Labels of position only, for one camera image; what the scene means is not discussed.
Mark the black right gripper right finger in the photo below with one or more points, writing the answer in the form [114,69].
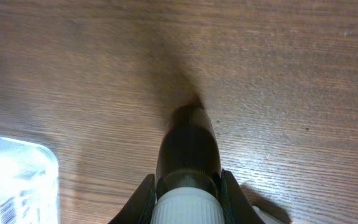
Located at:
[236,207]

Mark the white medicine box red text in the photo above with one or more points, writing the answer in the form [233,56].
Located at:
[265,217]

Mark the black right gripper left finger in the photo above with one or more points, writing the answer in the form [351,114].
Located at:
[138,209]

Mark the clear plastic container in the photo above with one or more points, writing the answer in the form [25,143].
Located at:
[28,183]

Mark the dark syrup bottle white cap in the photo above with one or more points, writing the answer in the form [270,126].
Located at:
[188,171]

